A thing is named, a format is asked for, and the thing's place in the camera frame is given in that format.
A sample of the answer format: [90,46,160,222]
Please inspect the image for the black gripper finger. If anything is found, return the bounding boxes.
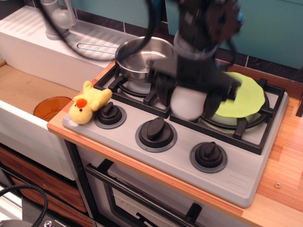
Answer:
[204,90,237,118]
[155,75,177,106]

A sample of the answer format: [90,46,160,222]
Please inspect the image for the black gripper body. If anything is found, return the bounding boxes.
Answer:
[150,56,241,93]

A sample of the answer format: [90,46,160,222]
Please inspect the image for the white egg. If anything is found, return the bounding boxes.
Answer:
[170,86,207,121]

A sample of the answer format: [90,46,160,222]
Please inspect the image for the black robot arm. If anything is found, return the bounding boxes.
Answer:
[147,0,242,121]

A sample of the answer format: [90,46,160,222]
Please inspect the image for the silver metal pan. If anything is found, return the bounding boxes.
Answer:
[77,37,176,83]

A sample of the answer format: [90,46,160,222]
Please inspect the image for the green plate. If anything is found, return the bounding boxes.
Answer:
[215,72,265,118]

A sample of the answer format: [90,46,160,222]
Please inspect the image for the black middle stove knob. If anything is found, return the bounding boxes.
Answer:
[135,117,178,153]

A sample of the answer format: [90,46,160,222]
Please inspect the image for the black stove knob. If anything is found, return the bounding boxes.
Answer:
[94,102,127,130]
[190,142,228,174]
[135,117,178,153]

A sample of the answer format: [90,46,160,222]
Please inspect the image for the black right stove knob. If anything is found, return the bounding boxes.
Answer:
[190,142,228,174]

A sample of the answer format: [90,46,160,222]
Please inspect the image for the grey toy stove top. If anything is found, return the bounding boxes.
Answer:
[62,72,289,207]

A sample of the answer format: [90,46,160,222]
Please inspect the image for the black left stove knob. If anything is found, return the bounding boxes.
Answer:
[94,102,127,130]

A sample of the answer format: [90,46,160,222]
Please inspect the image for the black right burner grate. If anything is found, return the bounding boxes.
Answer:
[169,78,289,155]

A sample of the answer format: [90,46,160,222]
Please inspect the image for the black burner grate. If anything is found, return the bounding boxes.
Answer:
[94,65,178,121]
[169,78,289,155]

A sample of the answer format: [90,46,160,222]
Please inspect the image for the black left burner grate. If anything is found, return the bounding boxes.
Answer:
[94,65,178,121]

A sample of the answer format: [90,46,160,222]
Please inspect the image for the yellow stuffed duck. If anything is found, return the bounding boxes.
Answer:
[68,81,112,127]

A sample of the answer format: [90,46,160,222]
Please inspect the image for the orange plastic cup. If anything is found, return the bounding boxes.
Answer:
[33,96,71,122]

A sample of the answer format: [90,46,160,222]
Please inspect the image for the white toy sink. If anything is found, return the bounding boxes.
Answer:
[0,6,132,180]

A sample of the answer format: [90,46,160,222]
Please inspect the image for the grey toy faucet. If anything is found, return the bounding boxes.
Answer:
[40,0,76,40]

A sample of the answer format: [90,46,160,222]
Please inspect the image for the wooden drawer fronts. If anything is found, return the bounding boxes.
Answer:
[0,144,94,227]

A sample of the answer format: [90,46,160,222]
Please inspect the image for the oven door with handle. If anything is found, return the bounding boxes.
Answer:
[85,158,204,227]

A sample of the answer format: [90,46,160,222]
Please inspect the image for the black braided cable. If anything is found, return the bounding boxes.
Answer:
[0,184,49,227]
[35,0,158,62]

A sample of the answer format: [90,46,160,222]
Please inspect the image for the black braided cable bottom left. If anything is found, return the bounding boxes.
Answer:
[0,184,49,227]

